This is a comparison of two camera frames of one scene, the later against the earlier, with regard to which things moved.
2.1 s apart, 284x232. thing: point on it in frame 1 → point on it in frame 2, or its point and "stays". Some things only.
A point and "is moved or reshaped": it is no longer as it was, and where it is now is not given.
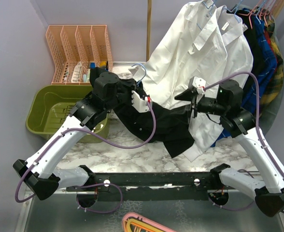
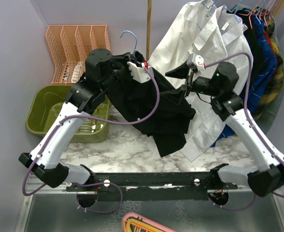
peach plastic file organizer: x=75 y=49 stays
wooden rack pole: x=148 y=36 stays
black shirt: x=169 y=124 is moved or reshaped
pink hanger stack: x=134 y=222 stays
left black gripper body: x=124 y=94 → x=120 y=69
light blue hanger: x=145 y=70 is moved or reshaped
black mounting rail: x=154 y=186 stays
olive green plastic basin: x=48 y=107 stays
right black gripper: x=188 y=95 → x=181 y=72
